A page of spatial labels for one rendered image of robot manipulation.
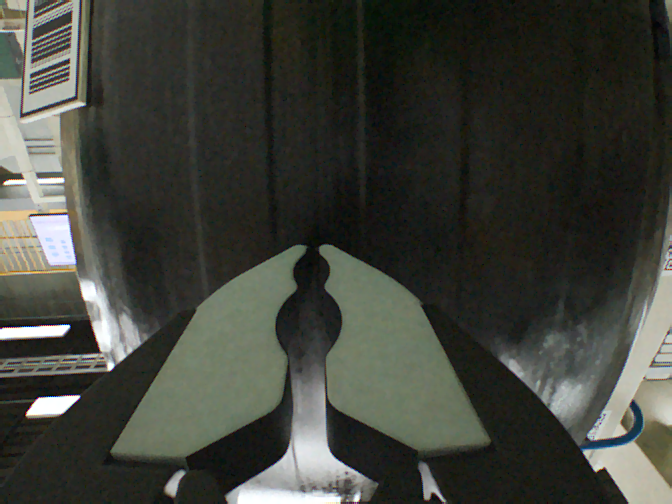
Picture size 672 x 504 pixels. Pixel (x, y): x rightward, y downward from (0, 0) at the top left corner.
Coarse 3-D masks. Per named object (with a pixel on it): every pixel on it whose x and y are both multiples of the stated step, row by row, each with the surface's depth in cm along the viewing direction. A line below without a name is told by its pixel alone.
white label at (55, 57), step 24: (48, 0) 15; (72, 0) 15; (48, 24) 15; (72, 24) 15; (24, 48) 16; (48, 48) 15; (72, 48) 15; (24, 72) 16; (48, 72) 15; (72, 72) 14; (24, 96) 16; (48, 96) 15; (72, 96) 14; (24, 120) 15
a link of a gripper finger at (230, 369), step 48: (240, 288) 10; (288, 288) 10; (192, 336) 8; (240, 336) 8; (288, 336) 10; (192, 384) 7; (240, 384) 7; (288, 384) 8; (144, 432) 6; (192, 432) 6; (240, 432) 6; (288, 432) 8; (240, 480) 7
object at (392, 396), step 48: (336, 288) 10; (384, 288) 10; (336, 336) 10; (384, 336) 8; (432, 336) 8; (336, 384) 7; (384, 384) 7; (432, 384) 7; (336, 432) 7; (384, 432) 6; (432, 432) 6; (480, 432) 6
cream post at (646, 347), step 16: (656, 304) 42; (656, 320) 43; (640, 336) 44; (656, 336) 44; (640, 352) 45; (656, 352) 46; (624, 368) 46; (640, 368) 46; (624, 384) 48; (624, 400) 49; (608, 432) 52; (592, 464) 56
